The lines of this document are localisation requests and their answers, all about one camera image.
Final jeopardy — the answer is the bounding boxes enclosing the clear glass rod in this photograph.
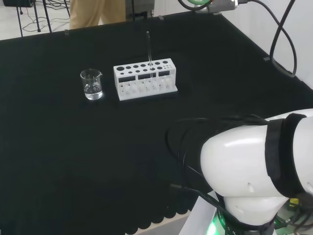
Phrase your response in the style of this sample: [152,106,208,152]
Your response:
[146,31,155,79]

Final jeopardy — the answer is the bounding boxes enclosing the white test tube rack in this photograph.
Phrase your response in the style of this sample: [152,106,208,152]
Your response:
[113,57,178,101]

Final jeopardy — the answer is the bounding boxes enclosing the clear glass beaker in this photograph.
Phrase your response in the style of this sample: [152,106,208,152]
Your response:
[80,69,104,100]

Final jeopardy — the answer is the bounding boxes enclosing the black bench cloth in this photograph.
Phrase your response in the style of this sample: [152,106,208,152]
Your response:
[0,11,313,235]

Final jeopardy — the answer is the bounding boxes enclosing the pale base board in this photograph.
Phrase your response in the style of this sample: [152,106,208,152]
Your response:
[184,193,221,235]

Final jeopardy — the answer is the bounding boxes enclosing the person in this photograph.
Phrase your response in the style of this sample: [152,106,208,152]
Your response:
[69,0,126,30]

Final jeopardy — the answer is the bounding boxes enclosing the black tripod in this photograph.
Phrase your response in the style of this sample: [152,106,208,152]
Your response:
[16,0,53,37]

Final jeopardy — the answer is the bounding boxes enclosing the black case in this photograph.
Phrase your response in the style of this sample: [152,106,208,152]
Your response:
[4,0,34,8]

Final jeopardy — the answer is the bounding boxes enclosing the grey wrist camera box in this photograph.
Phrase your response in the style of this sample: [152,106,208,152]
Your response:
[207,0,240,13]

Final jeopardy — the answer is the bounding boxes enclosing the black looped camera cable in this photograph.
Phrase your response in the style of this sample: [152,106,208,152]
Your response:
[238,0,298,78]

